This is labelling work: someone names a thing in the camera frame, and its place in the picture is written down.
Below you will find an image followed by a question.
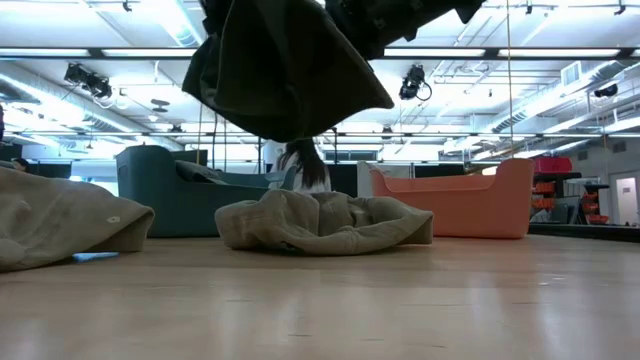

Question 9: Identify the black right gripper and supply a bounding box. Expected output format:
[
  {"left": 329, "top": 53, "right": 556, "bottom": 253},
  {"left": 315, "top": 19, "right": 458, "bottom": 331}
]
[{"left": 324, "top": 0, "right": 486, "bottom": 61}]

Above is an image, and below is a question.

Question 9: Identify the dark grey cloth hat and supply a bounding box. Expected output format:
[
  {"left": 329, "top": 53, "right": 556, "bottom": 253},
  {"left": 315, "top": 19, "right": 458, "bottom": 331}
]
[{"left": 181, "top": 0, "right": 396, "bottom": 144}]

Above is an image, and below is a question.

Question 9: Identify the beige cloth hat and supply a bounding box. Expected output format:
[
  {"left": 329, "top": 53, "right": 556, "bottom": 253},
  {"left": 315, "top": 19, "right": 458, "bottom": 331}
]
[
  {"left": 0, "top": 165, "right": 156, "bottom": 274},
  {"left": 214, "top": 188, "right": 435, "bottom": 257}
]

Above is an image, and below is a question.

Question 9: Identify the orange plastic bin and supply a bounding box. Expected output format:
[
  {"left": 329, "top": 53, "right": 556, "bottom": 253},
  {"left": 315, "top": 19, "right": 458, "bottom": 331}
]
[{"left": 369, "top": 157, "right": 535, "bottom": 240}]

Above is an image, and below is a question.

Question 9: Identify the shelf with red bins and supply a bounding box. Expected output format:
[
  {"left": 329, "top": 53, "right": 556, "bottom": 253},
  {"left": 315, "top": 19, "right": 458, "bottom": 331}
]
[{"left": 529, "top": 155, "right": 611, "bottom": 226}]

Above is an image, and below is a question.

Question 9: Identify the teal plastic bin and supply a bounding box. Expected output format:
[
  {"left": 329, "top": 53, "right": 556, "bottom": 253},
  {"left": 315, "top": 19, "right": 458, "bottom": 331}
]
[{"left": 115, "top": 144, "right": 299, "bottom": 239}]

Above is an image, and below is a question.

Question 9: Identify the white door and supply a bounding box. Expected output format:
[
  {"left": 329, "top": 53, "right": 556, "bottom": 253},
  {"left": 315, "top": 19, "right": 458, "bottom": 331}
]
[{"left": 614, "top": 172, "right": 640, "bottom": 226}]

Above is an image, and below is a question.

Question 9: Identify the thin hanging cable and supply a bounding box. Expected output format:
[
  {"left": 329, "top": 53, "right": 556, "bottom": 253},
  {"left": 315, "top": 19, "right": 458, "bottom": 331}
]
[{"left": 505, "top": 0, "right": 516, "bottom": 161}]

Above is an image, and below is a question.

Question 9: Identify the black metal table frame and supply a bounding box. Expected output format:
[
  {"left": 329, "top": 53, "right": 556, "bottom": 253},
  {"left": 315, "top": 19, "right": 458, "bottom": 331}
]
[{"left": 528, "top": 222, "right": 640, "bottom": 245}]

